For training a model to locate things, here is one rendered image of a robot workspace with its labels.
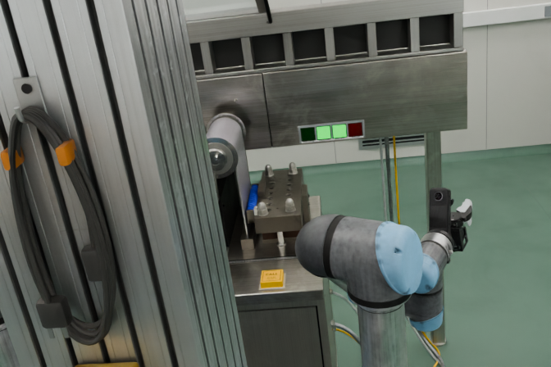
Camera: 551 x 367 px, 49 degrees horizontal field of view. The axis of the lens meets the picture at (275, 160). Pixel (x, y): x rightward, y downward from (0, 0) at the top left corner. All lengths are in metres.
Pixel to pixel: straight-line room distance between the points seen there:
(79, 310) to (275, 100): 1.59
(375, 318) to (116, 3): 0.72
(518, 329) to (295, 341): 1.45
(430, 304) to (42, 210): 0.91
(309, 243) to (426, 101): 1.33
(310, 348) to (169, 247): 1.38
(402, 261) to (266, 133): 1.39
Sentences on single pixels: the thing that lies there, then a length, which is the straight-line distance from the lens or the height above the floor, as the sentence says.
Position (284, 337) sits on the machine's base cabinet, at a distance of 2.05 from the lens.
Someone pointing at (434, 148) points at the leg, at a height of 1.01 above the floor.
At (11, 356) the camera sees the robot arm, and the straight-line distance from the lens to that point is 1.34.
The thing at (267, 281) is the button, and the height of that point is 0.92.
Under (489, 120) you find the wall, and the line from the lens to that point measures 4.96.
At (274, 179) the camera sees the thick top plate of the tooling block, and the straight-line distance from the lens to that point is 2.34.
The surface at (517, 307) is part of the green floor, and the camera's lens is 3.37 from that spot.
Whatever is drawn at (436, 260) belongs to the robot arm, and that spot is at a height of 1.24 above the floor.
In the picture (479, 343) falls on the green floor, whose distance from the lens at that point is 3.12.
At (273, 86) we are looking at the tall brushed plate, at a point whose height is 1.39.
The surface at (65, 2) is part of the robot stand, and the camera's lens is 0.67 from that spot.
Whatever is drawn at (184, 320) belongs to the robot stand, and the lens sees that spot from 0.80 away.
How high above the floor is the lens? 1.98
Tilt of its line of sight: 22 degrees down
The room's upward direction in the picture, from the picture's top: 8 degrees counter-clockwise
